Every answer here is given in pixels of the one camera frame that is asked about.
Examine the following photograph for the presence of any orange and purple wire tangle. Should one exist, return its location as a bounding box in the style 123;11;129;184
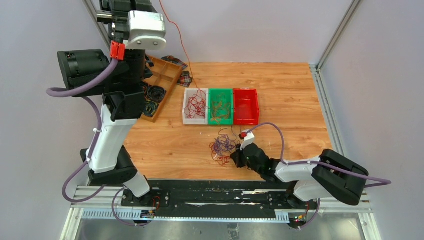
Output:
209;127;242;167

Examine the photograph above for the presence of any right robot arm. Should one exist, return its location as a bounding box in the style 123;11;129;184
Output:
230;143;369;209

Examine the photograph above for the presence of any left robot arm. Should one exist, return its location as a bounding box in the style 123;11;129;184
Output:
46;0;166;207

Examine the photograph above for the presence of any red plastic bin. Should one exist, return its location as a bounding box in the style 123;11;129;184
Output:
233;88;260;125

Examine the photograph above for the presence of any green plastic bin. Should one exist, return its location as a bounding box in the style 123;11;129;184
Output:
208;88;234;126

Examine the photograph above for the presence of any white plastic bin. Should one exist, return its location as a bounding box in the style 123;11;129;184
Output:
182;88;209;125

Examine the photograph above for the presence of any orange wooden compartment tray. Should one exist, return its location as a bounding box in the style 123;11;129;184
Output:
141;56;183;123

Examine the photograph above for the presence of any plaid cloth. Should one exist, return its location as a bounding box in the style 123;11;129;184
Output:
160;55;194;88

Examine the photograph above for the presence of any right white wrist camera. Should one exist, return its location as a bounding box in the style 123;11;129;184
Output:
239;130;255;151

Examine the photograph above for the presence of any orange wire in green bin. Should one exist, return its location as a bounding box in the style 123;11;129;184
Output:
210;94;234;125

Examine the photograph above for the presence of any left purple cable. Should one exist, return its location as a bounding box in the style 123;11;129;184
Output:
45;41;127;227

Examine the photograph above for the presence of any purple cable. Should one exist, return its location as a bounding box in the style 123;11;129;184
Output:
45;41;127;227
239;122;392;189

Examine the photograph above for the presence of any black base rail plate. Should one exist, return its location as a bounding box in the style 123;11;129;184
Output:
114;179;318;220

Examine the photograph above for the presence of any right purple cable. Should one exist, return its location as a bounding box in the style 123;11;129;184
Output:
239;122;392;189

